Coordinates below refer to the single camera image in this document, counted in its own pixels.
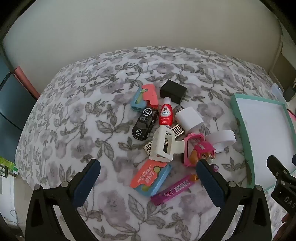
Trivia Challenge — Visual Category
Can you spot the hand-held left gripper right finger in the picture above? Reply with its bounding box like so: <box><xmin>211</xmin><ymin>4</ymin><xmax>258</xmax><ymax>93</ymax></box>
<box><xmin>195</xmin><ymin>159</ymin><xmax>271</xmax><ymax>241</ymax></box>

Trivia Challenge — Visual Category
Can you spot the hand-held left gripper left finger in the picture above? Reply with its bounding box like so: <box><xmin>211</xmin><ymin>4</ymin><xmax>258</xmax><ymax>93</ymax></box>
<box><xmin>26</xmin><ymin>158</ymin><xmax>109</xmax><ymax>241</ymax></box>

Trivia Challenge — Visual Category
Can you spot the pink puppy toy figure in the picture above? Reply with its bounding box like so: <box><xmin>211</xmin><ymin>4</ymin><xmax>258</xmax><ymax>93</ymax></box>
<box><xmin>191</xmin><ymin>142</ymin><xmax>216</xmax><ymax>167</ymax></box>

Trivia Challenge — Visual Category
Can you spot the magenta pencil lead case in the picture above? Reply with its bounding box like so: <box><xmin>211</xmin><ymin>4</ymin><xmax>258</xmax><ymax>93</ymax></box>
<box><xmin>150</xmin><ymin>174</ymin><xmax>201</xmax><ymax>206</ymax></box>

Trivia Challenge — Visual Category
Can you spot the pink smart watch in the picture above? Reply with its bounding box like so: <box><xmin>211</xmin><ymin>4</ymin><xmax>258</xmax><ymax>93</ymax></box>
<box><xmin>183</xmin><ymin>133</ymin><xmax>206</xmax><ymax>168</ymax></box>

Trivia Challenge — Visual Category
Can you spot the teal shallow box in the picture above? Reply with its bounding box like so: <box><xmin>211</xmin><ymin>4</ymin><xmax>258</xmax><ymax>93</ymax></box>
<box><xmin>230</xmin><ymin>94</ymin><xmax>296</xmax><ymax>193</ymax></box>

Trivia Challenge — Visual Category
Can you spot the white hair claw clip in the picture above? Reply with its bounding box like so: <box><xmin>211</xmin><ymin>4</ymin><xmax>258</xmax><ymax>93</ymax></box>
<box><xmin>149</xmin><ymin>125</ymin><xmax>185</xmax><ymax>163</ymax></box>

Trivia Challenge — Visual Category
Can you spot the orange and blue plastic case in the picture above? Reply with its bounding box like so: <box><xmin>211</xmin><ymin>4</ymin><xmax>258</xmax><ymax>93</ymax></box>
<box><xmin>131</xmin><ymin>84</ymin><xmax>160</xmax><ymax>114</ymax></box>
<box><xmin>130</xmin><ymin>159</ymin><xmax>172</xmax><ymax>197</ymax></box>

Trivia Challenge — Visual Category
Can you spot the gold patterned lighter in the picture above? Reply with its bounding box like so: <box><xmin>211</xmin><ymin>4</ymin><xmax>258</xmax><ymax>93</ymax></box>
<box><xmin>144</xmin><ymin>124</ymin><xmax>185</xmax><ymax>158</ymax></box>

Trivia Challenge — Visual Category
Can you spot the white wall charger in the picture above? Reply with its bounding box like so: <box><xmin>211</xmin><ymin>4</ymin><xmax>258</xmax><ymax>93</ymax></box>
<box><xmin>175</xmin><ymin>105</ymin><xmax>202</xmax><ymax>132</ymax></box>

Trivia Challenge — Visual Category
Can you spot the black toy car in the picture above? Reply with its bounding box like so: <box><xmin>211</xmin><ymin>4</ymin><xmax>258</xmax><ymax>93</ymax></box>
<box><xmin>132</xmin><ymin>107</ymin><xmax>159</xmax><ymax>141</ymax></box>

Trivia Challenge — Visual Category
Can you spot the small red bottle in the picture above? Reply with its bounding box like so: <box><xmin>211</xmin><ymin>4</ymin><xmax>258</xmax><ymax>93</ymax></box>
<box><xmin>159</xmin><ymin>97</ymin><xmax>175</xmax><ymax>128</ymax></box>

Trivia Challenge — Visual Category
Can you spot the person's right hand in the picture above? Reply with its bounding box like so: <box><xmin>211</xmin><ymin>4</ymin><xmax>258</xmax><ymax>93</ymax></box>
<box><xmin>274</xmin><ymin>212</ymin><xmax>296</xmax><ymax>241</ymax></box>

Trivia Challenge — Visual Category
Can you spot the grey floral blanket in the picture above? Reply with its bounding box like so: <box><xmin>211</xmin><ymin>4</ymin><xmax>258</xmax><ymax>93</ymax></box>
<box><xmin>14</xmin><ymin>46</ymin><xmax>296</xmax><ymax>241</ymax></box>

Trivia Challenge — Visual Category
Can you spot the dark grey box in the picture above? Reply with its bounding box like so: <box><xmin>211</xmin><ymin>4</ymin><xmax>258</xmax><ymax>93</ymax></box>
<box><xmin>283</xmin><ymin>86</ymin><xmax>295</xmax><ymax>102</ymax></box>

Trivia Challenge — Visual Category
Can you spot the white plastic device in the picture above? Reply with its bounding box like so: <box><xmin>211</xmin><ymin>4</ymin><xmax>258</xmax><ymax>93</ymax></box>
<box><xmin>270</xmin><ymin>83</ymin><xmax>288</xmax><ymax>105</ymax></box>

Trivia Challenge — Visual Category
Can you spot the green packet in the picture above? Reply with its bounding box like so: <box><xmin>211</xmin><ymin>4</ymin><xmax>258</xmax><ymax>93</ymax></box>
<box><xmin>0</xmin><ymin>156</ymin><xmax>19</xmax><ymax>178</ymax></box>

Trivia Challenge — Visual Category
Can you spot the dark blue cabinet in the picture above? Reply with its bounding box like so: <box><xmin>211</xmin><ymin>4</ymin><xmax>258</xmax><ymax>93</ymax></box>
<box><xmin>0</xmin><ymin>54</ymin><xmax>40</xmax><ymax>163</ymax></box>

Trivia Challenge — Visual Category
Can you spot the pink board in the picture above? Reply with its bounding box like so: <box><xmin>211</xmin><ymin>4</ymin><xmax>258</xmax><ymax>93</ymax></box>
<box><xmin>13</xmin><ymin>66</ymin><xmax>41</xmax><ymax>100</ymax></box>

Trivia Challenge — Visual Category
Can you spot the black wall charger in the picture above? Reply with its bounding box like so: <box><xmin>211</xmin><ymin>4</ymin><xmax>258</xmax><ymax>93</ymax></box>
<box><xmin>160</xmin><ymin>79</ymin><xmax>190</xmax><ymax>105</ymax></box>

